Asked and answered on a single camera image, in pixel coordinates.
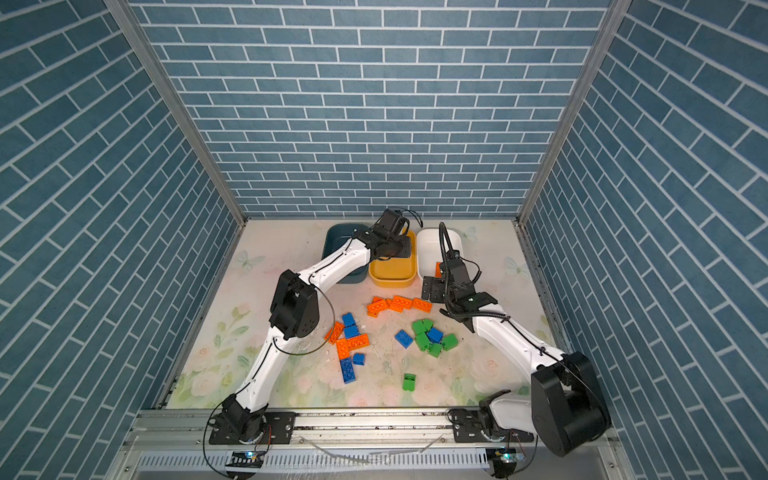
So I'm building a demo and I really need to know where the white plastic bin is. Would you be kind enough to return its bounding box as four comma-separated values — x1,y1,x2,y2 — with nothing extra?
416,228,442,278

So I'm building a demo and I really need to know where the dark teal plastic bin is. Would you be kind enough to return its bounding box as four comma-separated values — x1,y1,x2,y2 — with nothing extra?
322,223,372,285

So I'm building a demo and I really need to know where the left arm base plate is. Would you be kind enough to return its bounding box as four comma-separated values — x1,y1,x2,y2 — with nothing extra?
207,411,297,445

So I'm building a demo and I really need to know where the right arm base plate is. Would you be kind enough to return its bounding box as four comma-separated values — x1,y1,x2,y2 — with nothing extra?
446,408,534,443

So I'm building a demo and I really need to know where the green lego brick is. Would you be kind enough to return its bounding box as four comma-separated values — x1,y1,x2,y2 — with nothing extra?
441,334,459,351
414,333,431,351
402,373,416,392
428,343,443,358
411,319,434,335

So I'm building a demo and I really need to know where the yellow plastic bin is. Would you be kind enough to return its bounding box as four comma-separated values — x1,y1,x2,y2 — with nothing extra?
369,232,418,288

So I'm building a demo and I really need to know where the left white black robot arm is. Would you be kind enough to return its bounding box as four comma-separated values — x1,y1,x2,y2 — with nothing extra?
207,208,411,445

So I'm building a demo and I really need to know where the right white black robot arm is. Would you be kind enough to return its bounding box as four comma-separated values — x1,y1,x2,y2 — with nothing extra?
423,250,612,457

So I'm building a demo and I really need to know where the long blue lego brick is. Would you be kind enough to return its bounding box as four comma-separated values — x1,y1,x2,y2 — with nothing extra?
340,358,356,384

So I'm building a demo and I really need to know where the aluminium front rail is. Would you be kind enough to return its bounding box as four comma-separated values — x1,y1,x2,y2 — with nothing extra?
119,405,625,451

